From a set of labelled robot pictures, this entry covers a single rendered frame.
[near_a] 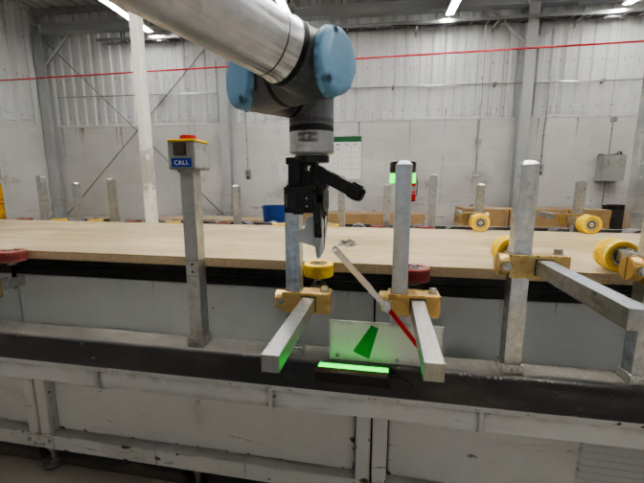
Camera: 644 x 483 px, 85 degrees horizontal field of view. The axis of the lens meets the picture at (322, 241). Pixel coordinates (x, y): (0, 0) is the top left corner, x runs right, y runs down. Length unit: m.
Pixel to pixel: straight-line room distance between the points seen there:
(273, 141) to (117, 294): 7.07
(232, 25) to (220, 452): 1.35
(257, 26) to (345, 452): 1.23
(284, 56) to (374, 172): 7.42
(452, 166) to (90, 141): 8.37
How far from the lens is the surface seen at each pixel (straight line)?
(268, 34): 0.49
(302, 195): 0.71
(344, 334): 0.86
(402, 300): 0.83
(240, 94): 0.64
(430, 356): 0.59
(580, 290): 0.71
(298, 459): 1.43
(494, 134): 8.35
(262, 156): 8.26
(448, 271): 0.99
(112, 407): 1.66
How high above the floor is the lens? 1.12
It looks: 9 degrees down
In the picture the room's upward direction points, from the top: straight up
